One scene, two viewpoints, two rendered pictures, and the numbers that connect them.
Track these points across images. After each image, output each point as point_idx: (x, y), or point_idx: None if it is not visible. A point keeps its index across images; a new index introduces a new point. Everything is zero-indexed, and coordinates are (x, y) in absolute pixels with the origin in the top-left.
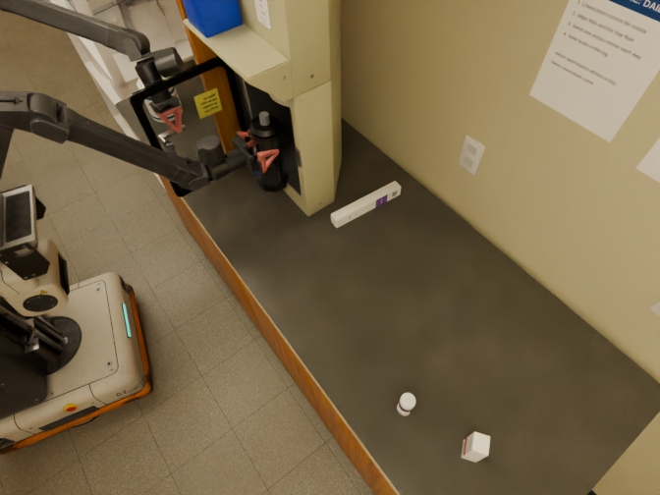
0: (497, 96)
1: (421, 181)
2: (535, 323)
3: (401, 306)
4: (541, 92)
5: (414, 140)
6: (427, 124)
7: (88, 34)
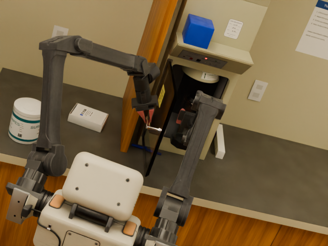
0: (276, 55)
1: None
2: (324, 159)
3: (289, 178)
4: (301, 48)
5: None
6: None
7: (124, 62)
